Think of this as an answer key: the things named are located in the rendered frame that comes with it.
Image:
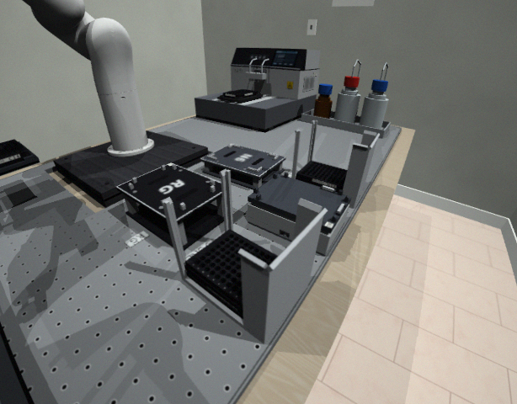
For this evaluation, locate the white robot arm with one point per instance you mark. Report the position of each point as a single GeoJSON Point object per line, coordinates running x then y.
{"type": "Point", "coordinates": [106, 43]}

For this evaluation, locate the black regrip nest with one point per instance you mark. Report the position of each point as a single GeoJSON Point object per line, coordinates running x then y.
{"type": "Point", "coordinates": [189, 191]}

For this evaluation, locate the blue bottle cap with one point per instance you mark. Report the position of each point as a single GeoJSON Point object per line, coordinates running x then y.
{"type": "Point", "coordinates": [325, 88]}
{"type": "Point", "coordinates": [382, 85]}

